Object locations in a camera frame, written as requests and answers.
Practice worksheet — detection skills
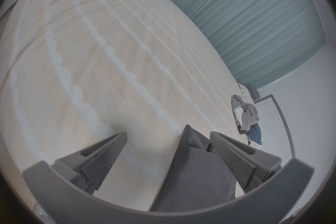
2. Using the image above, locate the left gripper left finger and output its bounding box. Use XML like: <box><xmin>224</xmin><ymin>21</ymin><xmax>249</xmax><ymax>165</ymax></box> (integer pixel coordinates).
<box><xmin>54</xmin><ymin>131</ymin><xmax>128</xmax><ymax>194</ymax></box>

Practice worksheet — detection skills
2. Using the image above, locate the grey bedside table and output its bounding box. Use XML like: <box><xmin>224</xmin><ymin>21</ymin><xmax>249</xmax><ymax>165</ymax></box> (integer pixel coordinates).
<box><xmin>248</xmin><ymin>85</ymin><xmax>261</xmax><ymax>99</ymax></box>

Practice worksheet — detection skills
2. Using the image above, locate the bed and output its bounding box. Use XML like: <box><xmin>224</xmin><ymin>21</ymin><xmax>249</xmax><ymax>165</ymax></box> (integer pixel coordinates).
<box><xmin>0</xmin><ymin>0</ymin><xmax>294</xmax><ymax>211</ymax></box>

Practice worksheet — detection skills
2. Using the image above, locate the black T-shirt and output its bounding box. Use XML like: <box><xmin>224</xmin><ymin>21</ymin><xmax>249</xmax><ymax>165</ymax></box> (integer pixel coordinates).
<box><xmin>150</xmin><ymin>124</ymin><xmax>246</xmax><ymax>212</ymax></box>

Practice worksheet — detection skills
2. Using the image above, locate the pile of clothes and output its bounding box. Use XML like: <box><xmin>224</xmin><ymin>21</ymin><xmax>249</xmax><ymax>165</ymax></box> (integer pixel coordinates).
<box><xmin>231</xmin><ymin>94</ymin><xmax>264</xmax><ymax>148</ymax></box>

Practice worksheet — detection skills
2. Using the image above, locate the white printed pillow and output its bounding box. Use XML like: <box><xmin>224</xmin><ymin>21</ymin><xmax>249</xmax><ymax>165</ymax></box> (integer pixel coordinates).
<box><xmin>237</xmin><ymin>82</ymin><xmax>255</xmax><ymax>103</ymax></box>

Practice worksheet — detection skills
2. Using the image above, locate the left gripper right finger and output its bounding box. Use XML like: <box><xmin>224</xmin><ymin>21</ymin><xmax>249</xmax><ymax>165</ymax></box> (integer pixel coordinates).
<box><xmin>209</xmin><ymin>131</ymin><xmax>282</xmax><ymax>190</ymax></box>

